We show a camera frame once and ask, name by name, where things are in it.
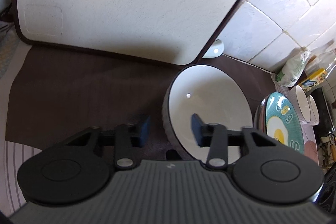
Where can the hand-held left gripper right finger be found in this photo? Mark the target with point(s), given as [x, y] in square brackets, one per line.
[196, 132]

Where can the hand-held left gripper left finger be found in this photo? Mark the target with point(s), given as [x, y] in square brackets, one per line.
[144, 132]

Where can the white ribbed bowl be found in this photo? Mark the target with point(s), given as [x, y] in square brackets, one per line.
[207, 98]
[313, 112]
[299, 106]

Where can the teal fried egg plate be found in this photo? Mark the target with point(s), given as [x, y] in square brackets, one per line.
[284, 121]

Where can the striped pink brown tablecloth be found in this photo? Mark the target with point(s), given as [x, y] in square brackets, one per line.
[78, 87]

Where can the small white round object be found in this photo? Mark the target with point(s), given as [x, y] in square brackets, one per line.
[214, 49]

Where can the white seasoning bag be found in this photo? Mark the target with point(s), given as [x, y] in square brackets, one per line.
[292, 70]

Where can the white cutting board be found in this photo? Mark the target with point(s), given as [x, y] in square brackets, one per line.
[131, 3]

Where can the black wok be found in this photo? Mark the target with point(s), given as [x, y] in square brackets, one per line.
[325, 111]

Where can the yellow label cooking wine bottle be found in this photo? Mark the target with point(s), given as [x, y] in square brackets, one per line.
[317, 77]

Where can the black gas stove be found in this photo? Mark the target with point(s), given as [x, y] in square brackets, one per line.
[329, 187]

